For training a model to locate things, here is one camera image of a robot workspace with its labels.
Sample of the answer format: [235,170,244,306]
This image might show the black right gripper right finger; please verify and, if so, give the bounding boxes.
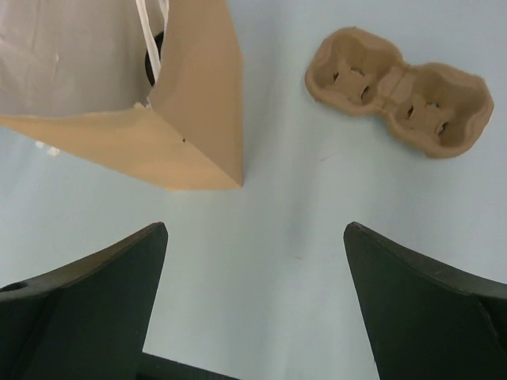
[344,222,506,379]

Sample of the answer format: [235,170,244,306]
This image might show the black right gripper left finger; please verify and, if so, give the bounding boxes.
[0,221,169,380]

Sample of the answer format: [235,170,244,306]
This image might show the brown paper takeout bag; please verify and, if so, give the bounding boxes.
[1,1,243,190]

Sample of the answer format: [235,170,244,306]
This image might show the brown cardboard cup carrier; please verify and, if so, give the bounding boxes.
[304,27,494,159]

